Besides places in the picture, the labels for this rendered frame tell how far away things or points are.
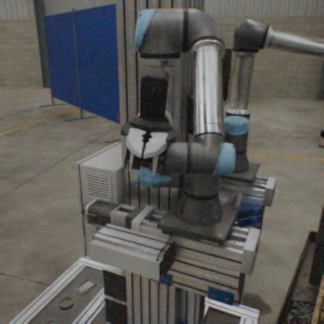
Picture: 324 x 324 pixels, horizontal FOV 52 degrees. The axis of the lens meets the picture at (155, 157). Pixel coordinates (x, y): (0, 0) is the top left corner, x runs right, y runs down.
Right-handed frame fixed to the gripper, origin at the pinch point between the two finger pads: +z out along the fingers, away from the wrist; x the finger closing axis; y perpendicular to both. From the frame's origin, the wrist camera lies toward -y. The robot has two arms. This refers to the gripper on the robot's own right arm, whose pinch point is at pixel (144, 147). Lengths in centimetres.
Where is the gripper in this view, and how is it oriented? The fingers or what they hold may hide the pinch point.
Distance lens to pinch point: 46.2
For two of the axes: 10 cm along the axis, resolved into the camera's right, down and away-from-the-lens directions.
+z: -0.7, 3.3, -9.4
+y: -1.4, 9.3, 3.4
